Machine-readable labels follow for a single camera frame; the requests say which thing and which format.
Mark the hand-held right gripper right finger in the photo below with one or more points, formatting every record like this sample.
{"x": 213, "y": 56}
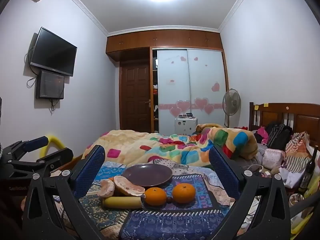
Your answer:
{"x": 222, "y": 170}

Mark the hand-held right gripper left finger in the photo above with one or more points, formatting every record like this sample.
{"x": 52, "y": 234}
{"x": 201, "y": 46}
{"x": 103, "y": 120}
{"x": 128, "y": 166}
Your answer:
{"x": 90, "y": 170}

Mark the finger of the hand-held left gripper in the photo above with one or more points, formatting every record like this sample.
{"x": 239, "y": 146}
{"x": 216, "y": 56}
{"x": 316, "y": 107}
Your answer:
{"x": 37, "y": 142}
{"x": 57, "y": 155}

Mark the small pomelo piece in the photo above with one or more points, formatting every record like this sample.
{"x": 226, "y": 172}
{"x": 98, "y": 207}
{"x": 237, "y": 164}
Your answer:
{"x": 106, "y": 188}

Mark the large pomelo piece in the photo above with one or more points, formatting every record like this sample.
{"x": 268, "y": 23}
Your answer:
{"x": 125, "y": 183}

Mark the orange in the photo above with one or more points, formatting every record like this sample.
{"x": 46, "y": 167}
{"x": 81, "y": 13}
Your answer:
{"x": 183, "y": 193}
{"x": 155, "y": 197}

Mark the yellow banana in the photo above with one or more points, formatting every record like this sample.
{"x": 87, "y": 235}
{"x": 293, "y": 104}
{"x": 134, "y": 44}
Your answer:
{"x": 122, "y": 202}

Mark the purple plate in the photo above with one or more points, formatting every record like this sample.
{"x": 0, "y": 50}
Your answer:
{"x": 147, "y": 175}

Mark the yellow foam tube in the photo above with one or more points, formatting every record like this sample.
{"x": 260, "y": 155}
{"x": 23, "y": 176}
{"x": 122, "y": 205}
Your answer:
{"x": 60, "y": 143}

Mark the small tangerine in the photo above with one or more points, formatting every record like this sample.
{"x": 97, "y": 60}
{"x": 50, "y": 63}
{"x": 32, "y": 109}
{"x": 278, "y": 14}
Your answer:
{"x": 110, "y": 179}

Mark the patterned bed sheet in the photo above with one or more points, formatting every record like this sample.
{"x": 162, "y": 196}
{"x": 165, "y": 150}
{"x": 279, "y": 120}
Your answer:
{"x": 112, "y": 170}

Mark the light pink pouch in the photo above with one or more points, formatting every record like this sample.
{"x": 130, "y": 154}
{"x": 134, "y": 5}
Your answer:
{"x": 273, "y": 158}

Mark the pink clothes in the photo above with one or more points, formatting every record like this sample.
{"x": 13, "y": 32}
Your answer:
{"x": 262, "y": 133}

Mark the small white appliance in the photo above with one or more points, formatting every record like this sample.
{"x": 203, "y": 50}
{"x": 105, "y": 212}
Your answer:
{"x": 186, "y": 126}

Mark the small brown fruit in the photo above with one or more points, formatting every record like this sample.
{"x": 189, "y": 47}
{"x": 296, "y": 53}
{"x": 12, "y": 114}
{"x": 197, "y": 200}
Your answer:
{"x": 169, "y": 200}

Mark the colourful checked blanket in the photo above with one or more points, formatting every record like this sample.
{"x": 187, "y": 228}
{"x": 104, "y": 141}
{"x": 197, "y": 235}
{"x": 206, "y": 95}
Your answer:
{"x": 150, "y": 145}

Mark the standing fan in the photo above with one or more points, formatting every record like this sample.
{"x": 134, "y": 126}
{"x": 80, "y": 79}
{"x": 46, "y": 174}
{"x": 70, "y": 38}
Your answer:
{"x": 231, "y": 101}

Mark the striped bag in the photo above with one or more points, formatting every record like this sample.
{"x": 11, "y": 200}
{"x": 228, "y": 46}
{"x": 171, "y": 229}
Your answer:
{"x": 297, "y": 150}

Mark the glass cup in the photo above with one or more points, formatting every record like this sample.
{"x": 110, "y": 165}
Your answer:
{"x": 296, "y": 200}

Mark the patterned blue mat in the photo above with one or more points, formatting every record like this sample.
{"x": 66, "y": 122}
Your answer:
{"x": 162, "y": 222}

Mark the wooden bed headboard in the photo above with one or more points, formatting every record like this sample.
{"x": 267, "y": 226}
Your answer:
{"x": 275, "y": 110}

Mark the brown wooden door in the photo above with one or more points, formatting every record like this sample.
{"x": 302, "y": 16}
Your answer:
{"x": 135, "y": 97}

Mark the dark wine bottle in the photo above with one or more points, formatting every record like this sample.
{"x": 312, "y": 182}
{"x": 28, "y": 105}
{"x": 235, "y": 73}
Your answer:
{"x": 308, "y": 172}

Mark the white wardrobe with hearts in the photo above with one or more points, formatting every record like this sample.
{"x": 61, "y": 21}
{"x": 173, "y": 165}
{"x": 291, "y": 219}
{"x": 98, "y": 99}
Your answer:
{"x": 175, "y": 80}

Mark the small black wall monitor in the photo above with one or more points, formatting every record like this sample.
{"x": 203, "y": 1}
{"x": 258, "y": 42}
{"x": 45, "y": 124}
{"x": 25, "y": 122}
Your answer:
{"x": 50, "y": 85}

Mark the wall-mounted black television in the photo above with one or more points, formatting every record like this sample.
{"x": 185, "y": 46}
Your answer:
{"x": 52, "y": 52}

